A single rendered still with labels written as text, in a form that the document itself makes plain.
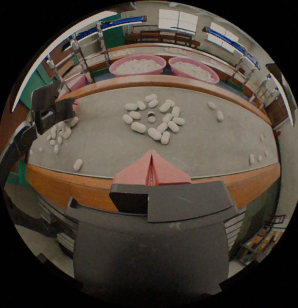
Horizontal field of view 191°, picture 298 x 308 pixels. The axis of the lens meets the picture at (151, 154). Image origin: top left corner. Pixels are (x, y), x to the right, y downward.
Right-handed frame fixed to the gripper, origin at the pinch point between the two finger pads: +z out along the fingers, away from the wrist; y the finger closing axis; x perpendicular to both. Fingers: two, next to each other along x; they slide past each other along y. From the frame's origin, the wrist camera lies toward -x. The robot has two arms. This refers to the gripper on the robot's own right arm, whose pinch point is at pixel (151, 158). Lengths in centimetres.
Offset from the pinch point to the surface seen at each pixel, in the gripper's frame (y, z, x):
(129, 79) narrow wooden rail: 7.7, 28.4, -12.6
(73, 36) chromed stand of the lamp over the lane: 24.4, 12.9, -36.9
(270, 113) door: -453, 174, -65
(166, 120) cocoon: -3.7, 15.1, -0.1
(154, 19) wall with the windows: -13, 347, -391
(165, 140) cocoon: -3.2, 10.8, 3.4
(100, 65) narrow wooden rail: 32, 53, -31
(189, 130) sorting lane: -10.3, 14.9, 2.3
